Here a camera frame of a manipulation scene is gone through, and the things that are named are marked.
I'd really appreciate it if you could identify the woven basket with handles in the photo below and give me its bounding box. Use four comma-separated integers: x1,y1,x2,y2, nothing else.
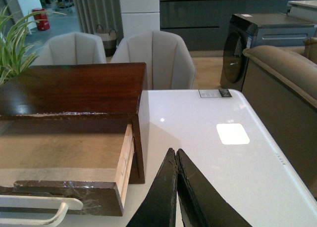
94,24,117,57

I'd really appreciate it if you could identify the white metal drawer handle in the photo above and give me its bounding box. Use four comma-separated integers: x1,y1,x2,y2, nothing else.
0,195,83,227

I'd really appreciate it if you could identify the tan sofa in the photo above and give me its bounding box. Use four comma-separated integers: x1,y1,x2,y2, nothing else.
242,37,317,197

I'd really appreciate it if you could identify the beige chair right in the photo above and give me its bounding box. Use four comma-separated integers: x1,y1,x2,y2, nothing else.
111,31,196,90

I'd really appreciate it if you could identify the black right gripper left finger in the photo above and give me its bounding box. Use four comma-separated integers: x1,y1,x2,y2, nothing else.
127,148,177,227

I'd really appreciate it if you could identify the beige chair left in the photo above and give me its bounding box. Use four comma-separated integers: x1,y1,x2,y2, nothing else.
31,32,106,66

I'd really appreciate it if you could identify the white pillar cabinet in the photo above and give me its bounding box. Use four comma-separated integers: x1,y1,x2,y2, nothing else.
120,0,160,38

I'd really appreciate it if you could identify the black white table label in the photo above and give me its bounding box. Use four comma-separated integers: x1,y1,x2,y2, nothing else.
199,89,232,98

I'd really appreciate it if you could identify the dark wooden drawer cabinet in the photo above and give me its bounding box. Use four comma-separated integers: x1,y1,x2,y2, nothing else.
0,62,146,184

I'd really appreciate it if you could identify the black washing machine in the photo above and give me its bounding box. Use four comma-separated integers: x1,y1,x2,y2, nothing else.
219,13,317,91

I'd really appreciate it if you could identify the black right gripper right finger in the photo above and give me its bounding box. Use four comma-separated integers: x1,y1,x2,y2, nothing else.
176,149,250,227

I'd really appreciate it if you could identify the beige chair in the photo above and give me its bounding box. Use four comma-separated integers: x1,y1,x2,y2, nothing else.
111,31,196,90
31,32,106,66

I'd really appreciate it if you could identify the green striped spider plant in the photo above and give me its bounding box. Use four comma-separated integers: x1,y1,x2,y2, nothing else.
0,4,67,86

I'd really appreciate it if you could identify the grey kitchen counter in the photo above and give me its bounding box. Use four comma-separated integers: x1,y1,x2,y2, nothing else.
159,0,291,55

